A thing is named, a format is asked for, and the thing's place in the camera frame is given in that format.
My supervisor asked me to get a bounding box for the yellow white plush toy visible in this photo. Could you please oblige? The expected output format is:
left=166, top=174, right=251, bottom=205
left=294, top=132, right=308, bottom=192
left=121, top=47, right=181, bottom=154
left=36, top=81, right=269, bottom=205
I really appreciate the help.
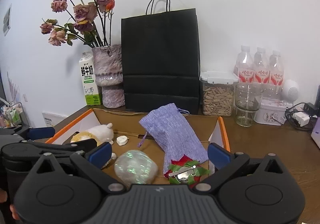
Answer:
left=71, top=123, right=116, bottom=167

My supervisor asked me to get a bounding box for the small white round cap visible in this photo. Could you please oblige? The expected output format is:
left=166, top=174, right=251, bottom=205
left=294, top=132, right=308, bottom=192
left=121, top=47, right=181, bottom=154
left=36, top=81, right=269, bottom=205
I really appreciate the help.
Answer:
left=116, top=135, right=129, bottom=146

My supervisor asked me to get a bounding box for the iridescent plastic bag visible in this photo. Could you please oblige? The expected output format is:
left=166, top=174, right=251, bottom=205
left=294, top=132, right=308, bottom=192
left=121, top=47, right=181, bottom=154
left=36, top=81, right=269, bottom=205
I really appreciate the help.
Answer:
left=114, top=150, right=158, bottom=187

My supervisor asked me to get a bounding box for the red green ribbon bow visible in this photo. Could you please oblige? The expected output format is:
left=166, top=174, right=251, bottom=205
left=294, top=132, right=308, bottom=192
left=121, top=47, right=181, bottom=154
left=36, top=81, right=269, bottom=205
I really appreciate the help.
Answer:
left=164, top=155, right=210, bottom=188

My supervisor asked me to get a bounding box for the purple fabric drawstring pouch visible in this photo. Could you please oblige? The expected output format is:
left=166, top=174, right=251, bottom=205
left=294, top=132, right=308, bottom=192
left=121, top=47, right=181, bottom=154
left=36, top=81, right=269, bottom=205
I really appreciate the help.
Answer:
left=139, top=103, right=208, bottom=173

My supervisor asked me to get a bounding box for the red orange cardboard box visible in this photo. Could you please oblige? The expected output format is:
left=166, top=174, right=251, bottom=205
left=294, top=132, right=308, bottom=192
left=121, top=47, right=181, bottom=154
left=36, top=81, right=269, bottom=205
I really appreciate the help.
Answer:
left=44, top=107, right=231, bottom=187

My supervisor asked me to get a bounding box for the green white milk carton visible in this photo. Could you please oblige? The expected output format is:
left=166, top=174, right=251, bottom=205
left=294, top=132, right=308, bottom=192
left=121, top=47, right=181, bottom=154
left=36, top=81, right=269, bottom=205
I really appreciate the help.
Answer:
left=79, top=51, right=102, bottom=106

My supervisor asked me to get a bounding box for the clear glass cup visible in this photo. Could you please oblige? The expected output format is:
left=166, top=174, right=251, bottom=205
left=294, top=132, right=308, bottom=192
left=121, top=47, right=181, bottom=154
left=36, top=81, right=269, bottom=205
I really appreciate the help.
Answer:
left=235, top=83, right=263, bottom=127

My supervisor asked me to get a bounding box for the white floral tin box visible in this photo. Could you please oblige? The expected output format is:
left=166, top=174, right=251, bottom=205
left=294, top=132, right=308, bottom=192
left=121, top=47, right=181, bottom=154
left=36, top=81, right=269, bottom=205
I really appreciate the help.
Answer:
left=254, top=98, right=293, bottom=126

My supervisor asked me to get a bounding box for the clear seed storage container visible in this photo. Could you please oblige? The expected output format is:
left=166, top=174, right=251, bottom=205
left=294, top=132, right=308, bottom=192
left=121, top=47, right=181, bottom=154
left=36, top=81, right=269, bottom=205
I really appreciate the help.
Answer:
left=200, top=71, right=239, bottom=117

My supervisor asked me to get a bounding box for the white power adapter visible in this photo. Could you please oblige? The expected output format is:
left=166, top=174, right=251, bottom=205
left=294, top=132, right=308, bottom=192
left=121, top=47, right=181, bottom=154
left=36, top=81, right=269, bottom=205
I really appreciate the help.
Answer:
left=292, top=111, right=310, bottom=128

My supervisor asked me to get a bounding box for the water bottle left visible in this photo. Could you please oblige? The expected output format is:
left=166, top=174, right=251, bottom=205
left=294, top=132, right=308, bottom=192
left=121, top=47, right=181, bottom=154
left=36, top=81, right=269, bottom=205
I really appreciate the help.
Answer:
left=234, top=45, right=255, bottom=83

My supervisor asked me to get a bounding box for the water bottle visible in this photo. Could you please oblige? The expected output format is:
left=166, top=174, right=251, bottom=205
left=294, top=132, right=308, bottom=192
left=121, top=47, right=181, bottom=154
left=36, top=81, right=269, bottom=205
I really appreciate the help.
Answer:
left=253, top=47, right=270, bottom=84
left=234, top=45, right=255, bottom=83
left=269, top=50, right=284, bottom=87

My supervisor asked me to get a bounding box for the purple textured vase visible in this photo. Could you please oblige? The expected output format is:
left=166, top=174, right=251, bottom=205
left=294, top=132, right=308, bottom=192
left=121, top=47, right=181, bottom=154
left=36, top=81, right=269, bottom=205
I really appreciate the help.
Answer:
left=92, top=44, right=125, bottom=109

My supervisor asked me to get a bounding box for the water bottle middle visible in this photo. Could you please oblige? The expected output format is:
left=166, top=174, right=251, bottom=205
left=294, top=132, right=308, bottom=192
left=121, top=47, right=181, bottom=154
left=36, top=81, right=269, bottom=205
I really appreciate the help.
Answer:
left=253, top=47, right=270, bottom=84

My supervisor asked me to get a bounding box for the white round speaker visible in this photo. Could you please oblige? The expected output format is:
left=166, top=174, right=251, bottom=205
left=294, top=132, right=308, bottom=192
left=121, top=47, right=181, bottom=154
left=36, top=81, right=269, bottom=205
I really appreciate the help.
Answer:
left=280, top=79, right=299, bottom=103

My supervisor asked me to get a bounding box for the water bottle right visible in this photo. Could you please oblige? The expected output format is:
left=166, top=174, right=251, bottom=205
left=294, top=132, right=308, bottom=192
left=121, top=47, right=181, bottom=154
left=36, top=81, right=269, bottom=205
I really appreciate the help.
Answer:
left=269, top=50, right=284, bottom=87

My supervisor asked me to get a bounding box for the black paper shopping bag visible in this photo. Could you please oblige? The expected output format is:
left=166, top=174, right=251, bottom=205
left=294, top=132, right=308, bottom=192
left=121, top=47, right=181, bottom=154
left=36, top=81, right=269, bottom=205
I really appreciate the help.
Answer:
left=121, top=0, right=201, bottom=114

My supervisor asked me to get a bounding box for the dried pink roses bouquet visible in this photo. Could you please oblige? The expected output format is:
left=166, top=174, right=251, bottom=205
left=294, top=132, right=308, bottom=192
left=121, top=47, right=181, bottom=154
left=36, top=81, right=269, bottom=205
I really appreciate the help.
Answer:
left=40, top=0, right=116, bottom=48

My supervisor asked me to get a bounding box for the white wall panel box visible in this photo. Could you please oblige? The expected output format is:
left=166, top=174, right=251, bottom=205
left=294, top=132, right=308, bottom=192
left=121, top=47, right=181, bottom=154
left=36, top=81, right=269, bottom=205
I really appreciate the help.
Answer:
left=42, top=112, right=67, bottom=127

